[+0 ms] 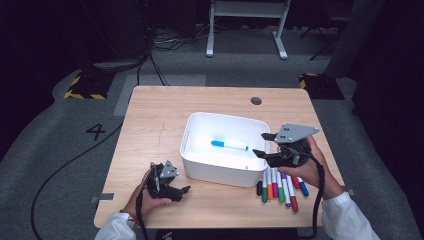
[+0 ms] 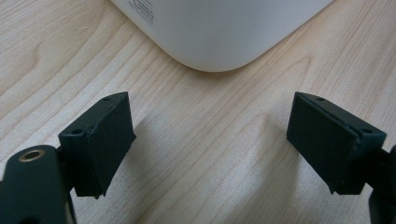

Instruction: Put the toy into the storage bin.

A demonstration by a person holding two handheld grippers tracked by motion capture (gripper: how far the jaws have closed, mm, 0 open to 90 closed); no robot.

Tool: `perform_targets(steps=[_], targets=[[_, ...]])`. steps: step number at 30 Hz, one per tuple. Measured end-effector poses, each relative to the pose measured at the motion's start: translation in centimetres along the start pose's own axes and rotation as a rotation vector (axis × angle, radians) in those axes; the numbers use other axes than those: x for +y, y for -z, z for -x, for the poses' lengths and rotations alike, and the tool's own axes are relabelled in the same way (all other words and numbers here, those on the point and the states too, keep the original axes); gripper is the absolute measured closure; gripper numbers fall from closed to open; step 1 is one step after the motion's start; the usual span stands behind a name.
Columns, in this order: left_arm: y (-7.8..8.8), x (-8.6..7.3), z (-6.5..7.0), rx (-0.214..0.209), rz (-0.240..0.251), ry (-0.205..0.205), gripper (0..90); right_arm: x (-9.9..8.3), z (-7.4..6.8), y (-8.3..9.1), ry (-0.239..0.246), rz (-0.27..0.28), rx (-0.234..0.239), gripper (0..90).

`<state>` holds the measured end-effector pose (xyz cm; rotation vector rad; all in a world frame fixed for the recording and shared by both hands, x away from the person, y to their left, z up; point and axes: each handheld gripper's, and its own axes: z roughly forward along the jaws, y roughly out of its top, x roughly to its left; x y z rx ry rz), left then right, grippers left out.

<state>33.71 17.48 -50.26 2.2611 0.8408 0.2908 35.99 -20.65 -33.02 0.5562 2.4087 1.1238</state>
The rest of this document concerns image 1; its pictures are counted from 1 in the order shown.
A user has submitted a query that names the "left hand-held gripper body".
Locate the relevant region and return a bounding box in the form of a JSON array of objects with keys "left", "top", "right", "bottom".
[{"left": 147, "top": 160, "right": 180, "bottom": 200}]

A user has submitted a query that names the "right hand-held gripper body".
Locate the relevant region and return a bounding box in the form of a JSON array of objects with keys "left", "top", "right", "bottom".
[{"left": 266, "top": 123, "right": 321, "bottom": 169}]

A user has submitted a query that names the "thick light blue capped marker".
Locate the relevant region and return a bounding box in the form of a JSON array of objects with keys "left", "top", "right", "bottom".
[{"left": 210, "top": 139, "right": 250, "bottom": 152}]

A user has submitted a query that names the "light green capped marker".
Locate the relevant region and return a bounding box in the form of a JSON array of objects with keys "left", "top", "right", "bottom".
[{"left": 275, "top": 169, "right": 286, "bottom": 204}]

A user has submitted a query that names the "white plastic bin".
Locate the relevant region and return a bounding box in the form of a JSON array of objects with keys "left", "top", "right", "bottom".
[{"left": 179, "top": 111, "right": 272, "bottom": 188}]

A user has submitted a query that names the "person's left hand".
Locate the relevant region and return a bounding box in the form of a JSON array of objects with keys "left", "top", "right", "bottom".
[{"left": 124, "top": 169, "right": 173, "bottom": 219}]

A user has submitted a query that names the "person's right hand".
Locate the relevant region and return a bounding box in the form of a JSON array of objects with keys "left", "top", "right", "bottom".
[{"left": 278, "top": 135, "right": 335, "bottom": 201}]

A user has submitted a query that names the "dark green capped marker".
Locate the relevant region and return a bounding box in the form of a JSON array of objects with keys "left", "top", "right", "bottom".
[{"left": 261, "top": 168, "right": 269, "bottom": 204}]

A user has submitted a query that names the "black yellow striped floor plate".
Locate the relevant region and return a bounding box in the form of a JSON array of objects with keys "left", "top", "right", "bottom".
[
  {"left": 63, "top": 70, "right": 117, "bottom": 100},
  {"left": 298, "top": 73, "right": 345, "bottom": 101}
]

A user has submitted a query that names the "black tripod stand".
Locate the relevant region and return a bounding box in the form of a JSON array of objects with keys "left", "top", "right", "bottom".
[{"left": 299, "top": 16, "right": 344, "bottom": 62}]

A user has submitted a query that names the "grey curtain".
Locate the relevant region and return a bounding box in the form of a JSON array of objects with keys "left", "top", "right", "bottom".
[{"left": 324, "top": 0, "right": 388, "bottom": 78}]

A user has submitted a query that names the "round metal stand base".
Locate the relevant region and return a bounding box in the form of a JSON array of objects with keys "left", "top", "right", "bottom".
[{"left": 92, "top": 58, "right": 143, "bottom": 73}]

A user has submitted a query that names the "dark equipment stand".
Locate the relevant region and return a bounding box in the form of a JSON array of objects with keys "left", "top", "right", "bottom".
[{"left": 79, "top": 0, "right": 198, "bottom": 64}]

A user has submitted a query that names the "right hand-held gripper black cable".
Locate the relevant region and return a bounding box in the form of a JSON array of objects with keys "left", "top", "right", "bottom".
[{"left": 298, "top": 146, "right": 327, "bottom": 240}]

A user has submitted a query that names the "hand-held gripper black cable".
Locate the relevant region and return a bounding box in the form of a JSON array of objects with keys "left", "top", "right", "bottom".
[
  {"left": 298, "top": 146, "right": 327, "bottom": 240},
  {"left": 134, "top": 189, "right": 150, "bottom": 240}
]

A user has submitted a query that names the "red bracelet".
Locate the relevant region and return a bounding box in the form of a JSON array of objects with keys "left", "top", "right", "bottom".
[{"left": 119, "top": 208, "right": 139, "bottom": 224}]

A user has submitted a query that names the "left hand-held gripper black cable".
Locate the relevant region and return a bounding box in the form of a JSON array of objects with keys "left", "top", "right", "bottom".
[{"left": 134, "top": 189, "right": 150, "bottom": 240}]

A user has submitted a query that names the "long black floor cable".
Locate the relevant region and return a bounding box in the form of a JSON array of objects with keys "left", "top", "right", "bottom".
[{"left": 30, "top": 123, "right": 124, "bottom": 240}]

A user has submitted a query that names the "white desk frame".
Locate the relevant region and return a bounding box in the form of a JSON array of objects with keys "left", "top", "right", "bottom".
[{"left": 205, "top": 0, "right": 292, "bottom": 61}]

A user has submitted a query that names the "bundle of floor cables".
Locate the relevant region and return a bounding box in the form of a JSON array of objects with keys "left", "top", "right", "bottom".
[{"left": 151, "top": 28, "right": 214, "bottom": 53}]

